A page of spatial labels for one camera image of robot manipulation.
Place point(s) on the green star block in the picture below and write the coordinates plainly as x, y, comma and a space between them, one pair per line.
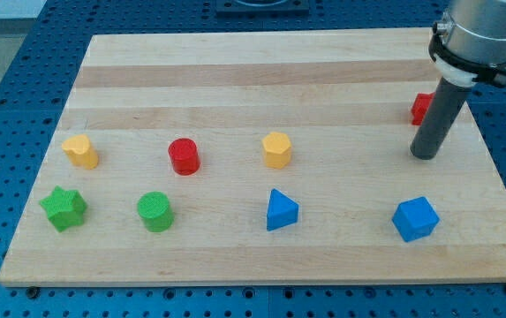
64, 208

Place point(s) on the wooden board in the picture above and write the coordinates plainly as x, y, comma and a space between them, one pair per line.
343, 97

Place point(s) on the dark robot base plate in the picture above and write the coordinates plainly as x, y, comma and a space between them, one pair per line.
230, 7

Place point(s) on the yellow hexagon block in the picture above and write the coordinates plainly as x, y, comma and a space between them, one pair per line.
276, 150

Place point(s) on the blue triangle block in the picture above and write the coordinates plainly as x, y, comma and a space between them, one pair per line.
282, 210

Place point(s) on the green cylinder block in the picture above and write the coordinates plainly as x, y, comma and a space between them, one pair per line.
155, 211

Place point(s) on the yellow heart block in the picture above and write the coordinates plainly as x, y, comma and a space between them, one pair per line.
80, 151

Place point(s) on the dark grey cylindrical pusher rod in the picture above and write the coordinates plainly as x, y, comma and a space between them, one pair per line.
442, 112

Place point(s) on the red star block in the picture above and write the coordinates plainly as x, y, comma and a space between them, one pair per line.
420, 107

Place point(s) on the red cylinder block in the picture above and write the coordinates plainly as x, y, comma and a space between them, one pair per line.
184, 156

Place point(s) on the blue cube block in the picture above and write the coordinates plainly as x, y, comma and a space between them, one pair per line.
415, 219

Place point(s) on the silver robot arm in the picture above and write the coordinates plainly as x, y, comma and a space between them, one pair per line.
468, 46

